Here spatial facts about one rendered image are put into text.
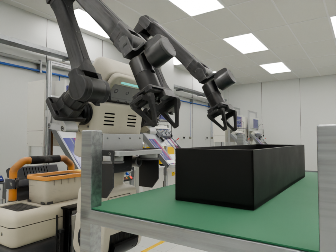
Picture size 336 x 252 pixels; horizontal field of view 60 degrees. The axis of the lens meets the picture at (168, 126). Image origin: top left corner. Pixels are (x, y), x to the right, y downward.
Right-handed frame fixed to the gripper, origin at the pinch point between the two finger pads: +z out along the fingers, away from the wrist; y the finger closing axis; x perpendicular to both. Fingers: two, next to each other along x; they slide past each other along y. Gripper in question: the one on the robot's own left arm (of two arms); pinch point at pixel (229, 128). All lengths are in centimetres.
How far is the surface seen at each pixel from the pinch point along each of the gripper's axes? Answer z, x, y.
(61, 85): -150, 180, 88
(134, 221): 20, -1, -65
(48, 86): -148, 182, 74
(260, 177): 21, -17, -46
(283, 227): 30, -21, -57
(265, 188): 24, -16, -42
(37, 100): -148, 211, 77
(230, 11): -224, 27, 305
